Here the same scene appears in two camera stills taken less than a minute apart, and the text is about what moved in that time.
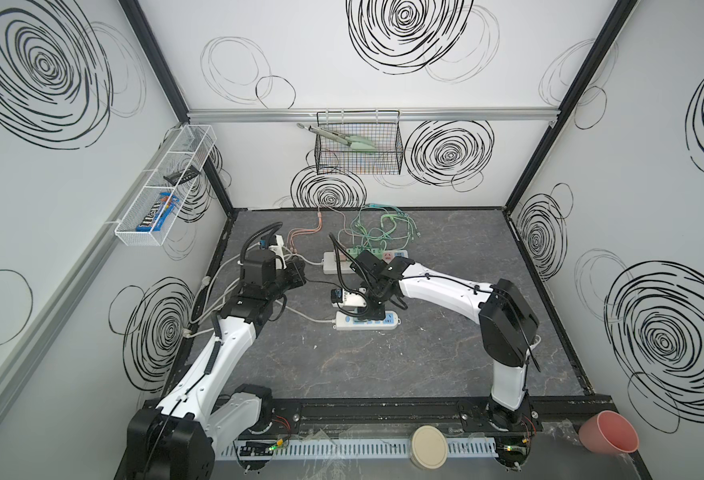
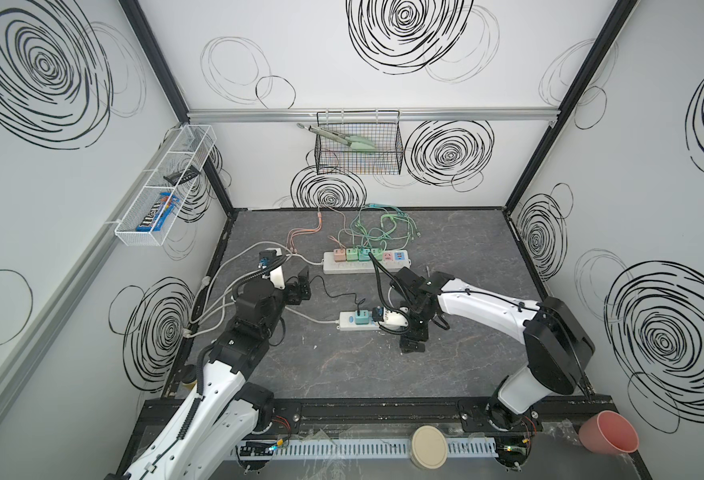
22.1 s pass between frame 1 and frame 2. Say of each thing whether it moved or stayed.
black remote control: stayed
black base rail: stayed
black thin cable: moved
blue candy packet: stayed
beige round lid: stayed
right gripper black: moved
